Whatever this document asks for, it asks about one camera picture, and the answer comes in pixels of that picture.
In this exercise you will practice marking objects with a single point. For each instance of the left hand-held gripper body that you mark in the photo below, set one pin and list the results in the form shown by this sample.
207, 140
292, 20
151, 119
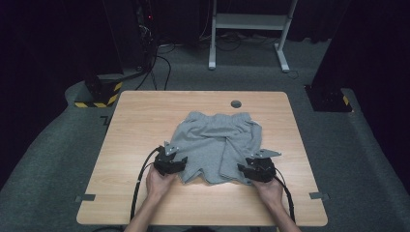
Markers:
166, 161

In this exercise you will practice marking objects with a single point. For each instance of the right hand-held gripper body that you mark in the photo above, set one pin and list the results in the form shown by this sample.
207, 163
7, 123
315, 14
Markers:
262, 169

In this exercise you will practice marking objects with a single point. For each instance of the grey shorts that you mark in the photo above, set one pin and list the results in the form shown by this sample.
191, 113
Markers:
212, 145

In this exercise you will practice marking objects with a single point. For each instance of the person's right hand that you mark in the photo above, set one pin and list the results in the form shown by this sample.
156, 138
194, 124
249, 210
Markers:
269, 193

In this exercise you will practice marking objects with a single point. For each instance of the person's left hand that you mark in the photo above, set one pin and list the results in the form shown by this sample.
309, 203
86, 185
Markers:
158, 185

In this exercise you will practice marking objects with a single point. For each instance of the grey tape strip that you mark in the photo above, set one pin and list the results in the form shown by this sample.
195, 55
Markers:
86, 197
319, 196

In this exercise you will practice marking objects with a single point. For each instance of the grey table grommet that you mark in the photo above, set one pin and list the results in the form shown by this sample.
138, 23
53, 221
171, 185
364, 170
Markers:
236, 104

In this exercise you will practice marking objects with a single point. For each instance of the black floor tape mark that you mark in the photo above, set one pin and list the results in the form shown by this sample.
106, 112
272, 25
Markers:
105, 121

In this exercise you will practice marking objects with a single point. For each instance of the black yellow striped base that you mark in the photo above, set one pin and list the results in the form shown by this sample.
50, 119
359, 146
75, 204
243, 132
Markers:
103, 93

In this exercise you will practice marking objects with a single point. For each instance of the black stand base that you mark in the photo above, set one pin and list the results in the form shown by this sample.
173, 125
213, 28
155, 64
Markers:
328, 98

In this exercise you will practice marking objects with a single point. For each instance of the dark equipment rack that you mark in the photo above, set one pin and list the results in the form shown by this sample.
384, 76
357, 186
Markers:
146, 32

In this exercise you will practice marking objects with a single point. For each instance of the white metal stand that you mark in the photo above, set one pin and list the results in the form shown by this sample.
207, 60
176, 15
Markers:
249, 22

